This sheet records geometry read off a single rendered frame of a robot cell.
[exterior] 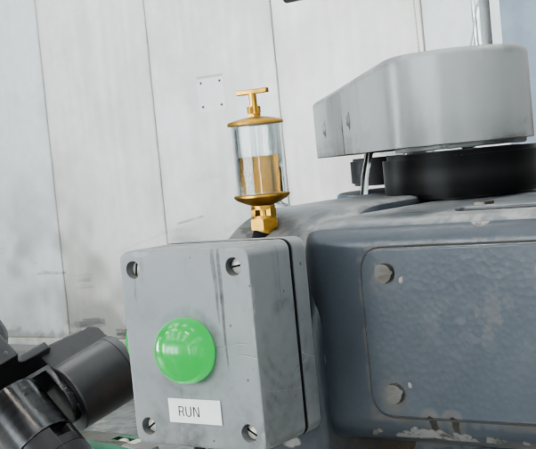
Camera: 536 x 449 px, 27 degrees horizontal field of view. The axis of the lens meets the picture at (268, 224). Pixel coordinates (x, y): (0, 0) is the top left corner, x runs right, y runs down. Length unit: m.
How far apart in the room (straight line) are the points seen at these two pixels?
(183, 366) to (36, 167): 7.72
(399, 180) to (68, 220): 7.42
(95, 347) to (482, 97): 0.44
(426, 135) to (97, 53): 7.16
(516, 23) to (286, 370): 5.12
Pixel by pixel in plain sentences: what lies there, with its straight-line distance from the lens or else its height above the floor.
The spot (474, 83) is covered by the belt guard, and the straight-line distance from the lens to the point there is 0.61.
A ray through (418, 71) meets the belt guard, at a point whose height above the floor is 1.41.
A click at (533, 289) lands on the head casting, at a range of 0.47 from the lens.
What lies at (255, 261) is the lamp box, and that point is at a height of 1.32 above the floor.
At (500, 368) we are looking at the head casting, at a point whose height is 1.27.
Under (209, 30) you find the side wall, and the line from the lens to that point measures 7.12.
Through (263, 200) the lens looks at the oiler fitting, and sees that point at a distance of 0.56.
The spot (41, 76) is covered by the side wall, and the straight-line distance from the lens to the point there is 8.13.
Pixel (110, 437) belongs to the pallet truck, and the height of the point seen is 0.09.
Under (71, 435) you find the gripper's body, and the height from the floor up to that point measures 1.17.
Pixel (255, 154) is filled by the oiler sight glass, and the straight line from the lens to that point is 0.56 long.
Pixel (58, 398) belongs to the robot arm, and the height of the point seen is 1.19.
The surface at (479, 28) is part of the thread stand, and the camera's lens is 0.85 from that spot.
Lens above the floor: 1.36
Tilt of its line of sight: 3 degrees down
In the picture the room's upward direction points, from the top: 5 degrees counter-clockwise
